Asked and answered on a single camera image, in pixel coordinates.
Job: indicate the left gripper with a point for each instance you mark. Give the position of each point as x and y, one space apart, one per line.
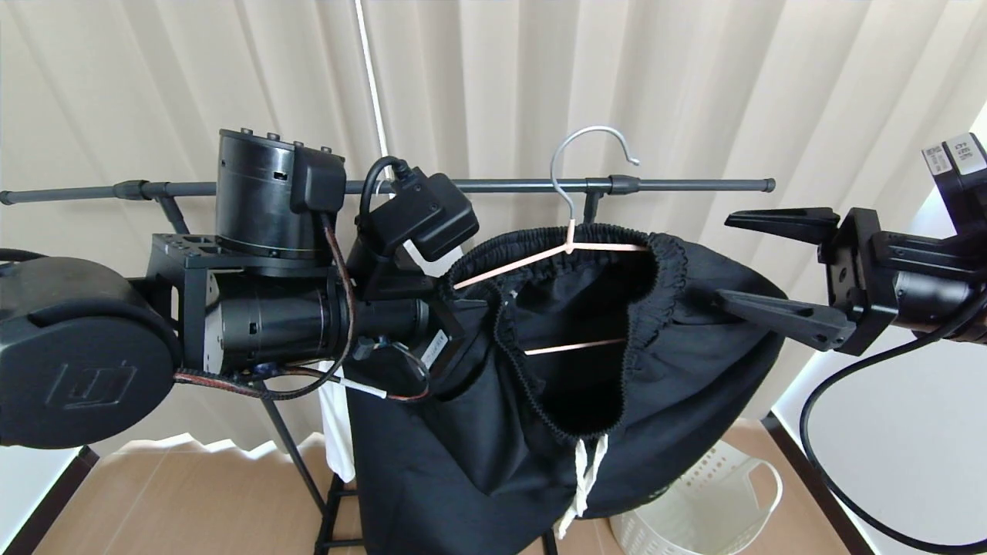
447 331

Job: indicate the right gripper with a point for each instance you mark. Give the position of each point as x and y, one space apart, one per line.
864 277

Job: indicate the pink clothes hanger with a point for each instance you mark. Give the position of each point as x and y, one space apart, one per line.
509 266

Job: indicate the black garment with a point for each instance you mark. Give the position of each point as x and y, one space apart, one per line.
694 347

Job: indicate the white printed t-shirt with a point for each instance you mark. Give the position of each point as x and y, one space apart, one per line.
337 432

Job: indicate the black clothes rack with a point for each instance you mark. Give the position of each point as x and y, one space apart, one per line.
678 185

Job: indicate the white laundry basket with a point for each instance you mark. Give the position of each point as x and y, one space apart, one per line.
694 516

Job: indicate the beige curtain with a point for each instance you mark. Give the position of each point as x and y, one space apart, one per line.
694 92

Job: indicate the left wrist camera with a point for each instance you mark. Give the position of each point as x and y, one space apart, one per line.
432 216

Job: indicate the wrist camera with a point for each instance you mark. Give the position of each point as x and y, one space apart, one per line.
432 216
964 177

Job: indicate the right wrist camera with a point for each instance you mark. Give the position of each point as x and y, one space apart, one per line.
964 177

